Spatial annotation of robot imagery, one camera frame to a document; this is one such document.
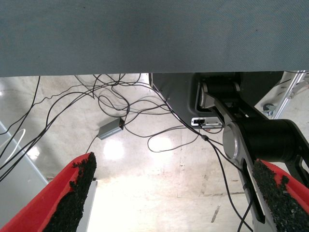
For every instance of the grey power adapter box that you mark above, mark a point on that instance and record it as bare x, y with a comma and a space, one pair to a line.
109, 129

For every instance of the white metal frame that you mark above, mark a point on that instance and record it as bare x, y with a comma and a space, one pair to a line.
90, 205

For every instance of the small caster wheel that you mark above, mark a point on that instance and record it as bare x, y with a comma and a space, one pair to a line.
269, 108

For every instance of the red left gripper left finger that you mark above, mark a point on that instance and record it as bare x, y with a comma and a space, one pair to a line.
48, 205

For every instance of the black silver robot torso linkage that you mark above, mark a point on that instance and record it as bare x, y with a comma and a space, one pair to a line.
263, 137

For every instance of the dark grey table cloth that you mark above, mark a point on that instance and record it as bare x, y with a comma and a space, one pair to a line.
144, 36

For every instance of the aluminium profile bar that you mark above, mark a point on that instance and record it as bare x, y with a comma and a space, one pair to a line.
289, 94

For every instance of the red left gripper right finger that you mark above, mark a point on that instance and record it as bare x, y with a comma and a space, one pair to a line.
285, 200

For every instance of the dark grey robot base housing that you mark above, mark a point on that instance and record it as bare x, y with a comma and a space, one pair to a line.
176, 94

